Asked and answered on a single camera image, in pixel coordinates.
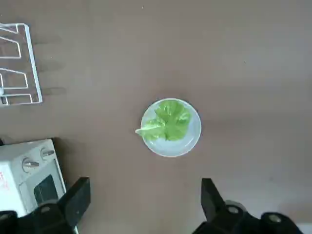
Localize clear acrylic rack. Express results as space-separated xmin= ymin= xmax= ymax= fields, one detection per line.
xmin=0 ymin=23 xmax=43 ymax=107

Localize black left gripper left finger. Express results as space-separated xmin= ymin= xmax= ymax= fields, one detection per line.
xmin=0 ymin=177 xmax=91 ymax=234

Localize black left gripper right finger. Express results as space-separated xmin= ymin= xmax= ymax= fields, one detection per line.
xmin=192 ymin=177 xmax=303 ymax=234

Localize green lettuce leaf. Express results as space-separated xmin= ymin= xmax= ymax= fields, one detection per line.
xmin=135 ymin=99 xmax=192 ymax=141

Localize large grey dish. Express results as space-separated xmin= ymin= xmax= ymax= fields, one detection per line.
xmin=140 ymin=98 xmax=202 ymax=157

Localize white toaster oven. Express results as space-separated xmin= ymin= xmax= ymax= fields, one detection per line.
xmin=0 ymin=138 xmax=67 ymax=217

